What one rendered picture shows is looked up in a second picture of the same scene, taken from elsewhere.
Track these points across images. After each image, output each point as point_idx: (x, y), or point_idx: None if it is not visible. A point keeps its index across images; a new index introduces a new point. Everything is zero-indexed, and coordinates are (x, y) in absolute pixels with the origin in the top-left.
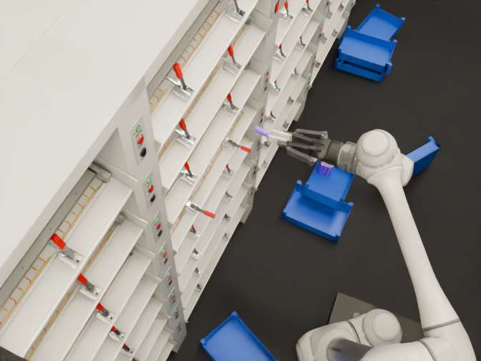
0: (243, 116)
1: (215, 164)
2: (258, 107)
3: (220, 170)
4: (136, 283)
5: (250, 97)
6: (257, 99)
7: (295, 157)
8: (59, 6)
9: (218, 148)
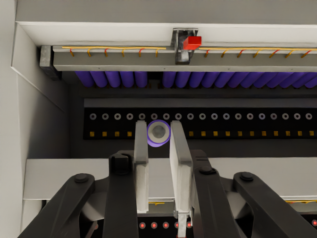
0: (73, 38)
1: (257, 40)
2: (17, 48)
3: (275, 29)
4: None
5: (32, 83)
6: (20, 82)
7: (298, 216)
8: None
9: (206, 46)
